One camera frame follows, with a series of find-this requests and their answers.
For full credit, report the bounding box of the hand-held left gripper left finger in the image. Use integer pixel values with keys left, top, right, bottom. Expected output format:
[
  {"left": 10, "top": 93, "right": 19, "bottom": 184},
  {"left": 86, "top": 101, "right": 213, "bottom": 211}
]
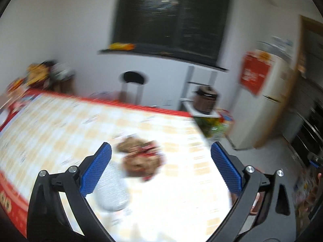
[{"left": 26, "top": 142, "right": 116, "bottom": 242}]

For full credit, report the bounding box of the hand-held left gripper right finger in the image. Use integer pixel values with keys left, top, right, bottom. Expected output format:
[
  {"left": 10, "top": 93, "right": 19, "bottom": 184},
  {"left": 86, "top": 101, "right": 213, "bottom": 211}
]
[{"left": 207, "top": 142, "right": 297, "bottom": 242}]

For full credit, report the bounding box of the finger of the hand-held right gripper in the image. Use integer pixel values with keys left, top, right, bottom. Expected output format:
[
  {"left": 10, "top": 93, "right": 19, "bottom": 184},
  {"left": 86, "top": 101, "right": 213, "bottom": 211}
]
[{"left": 307, "top": 152, "right": 323, "bottom": 168}]

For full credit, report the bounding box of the brown red snack wrapper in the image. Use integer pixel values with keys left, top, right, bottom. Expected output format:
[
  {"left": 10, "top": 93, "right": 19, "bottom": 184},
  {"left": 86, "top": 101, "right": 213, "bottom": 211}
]
[{"left": 116, "top": 136, "right": 167, "bottom": 182}]

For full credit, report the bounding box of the black built-in oven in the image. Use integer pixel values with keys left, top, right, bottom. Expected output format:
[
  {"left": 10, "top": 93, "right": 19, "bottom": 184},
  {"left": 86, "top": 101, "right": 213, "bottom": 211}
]
[{"left": 290, "top": 106, "right": 323, "bottom": 167}]

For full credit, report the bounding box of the clear plastic bag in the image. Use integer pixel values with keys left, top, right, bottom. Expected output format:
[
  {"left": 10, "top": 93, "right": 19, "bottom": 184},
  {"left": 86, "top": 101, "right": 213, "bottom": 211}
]
[{"left": 97, "top": 160, "right": 132, "bottom": 212}]

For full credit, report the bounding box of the pile of printed bags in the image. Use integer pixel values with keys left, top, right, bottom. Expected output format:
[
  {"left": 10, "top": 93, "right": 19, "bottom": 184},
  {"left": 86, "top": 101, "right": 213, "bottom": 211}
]
[{"left": 293, "top": 166, "right": 318, "bottom": 215}]

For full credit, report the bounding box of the green printed bag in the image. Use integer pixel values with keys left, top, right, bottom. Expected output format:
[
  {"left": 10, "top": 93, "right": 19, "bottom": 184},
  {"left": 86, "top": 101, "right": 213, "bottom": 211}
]
[{"left": 197, "top": 117, "right": 228, "bottom": 142}]

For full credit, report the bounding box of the colourful cardboard box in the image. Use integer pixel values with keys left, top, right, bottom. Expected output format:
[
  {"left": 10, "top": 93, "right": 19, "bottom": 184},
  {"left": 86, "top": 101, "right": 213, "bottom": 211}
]
[{"left": 219, "top": 110, "right": 234, "bottom": 131}]

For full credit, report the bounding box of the white fridge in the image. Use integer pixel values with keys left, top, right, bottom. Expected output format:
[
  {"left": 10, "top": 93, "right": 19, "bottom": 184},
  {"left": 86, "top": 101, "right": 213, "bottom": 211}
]
[{"left": 228, "top": 37, "right": 297, "bottom": 150}]

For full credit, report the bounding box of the brown pressure cooker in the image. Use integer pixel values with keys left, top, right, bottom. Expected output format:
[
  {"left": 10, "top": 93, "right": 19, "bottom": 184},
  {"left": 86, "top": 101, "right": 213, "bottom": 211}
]
[{"left": 193, "top": 86, "right": 220, "bottom": 115}]

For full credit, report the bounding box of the black round chair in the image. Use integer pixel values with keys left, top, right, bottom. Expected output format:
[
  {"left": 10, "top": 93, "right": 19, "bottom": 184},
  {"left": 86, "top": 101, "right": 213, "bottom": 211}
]
[{"left": 119, "top": 71, "right": 149, "bottom": 104}]

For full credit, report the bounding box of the metal shelf rack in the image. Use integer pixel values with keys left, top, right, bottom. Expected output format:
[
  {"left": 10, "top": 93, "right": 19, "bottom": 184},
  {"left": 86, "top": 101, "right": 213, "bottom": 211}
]
[{"left": 180, "top": 66, "right": 221, "bottom": 118}]

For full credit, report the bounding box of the pile of snack packets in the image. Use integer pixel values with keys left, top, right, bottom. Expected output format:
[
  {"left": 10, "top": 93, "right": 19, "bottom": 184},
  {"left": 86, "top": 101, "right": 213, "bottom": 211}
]
[{"left": 6, "top": 60, "right": 76, "bottom": 94}]

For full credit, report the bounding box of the yellow snack packet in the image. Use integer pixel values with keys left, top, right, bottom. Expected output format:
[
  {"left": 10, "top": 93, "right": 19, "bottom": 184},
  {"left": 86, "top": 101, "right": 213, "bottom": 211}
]
[{"left": 108, "top": 42, "right": 135, "bottom": 51}]

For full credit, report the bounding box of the dark window sill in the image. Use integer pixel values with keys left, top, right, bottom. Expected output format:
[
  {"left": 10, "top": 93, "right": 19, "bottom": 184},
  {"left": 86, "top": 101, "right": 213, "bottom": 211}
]
[{"left": 98, "top": 44, "right": 229, "bottom": 71}]

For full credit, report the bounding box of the dark window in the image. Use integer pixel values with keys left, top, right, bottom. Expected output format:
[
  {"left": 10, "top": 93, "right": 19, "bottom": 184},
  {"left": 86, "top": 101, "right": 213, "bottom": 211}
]
[{"left": 111, "top": 0, "right": 234, "bottom": 66}]

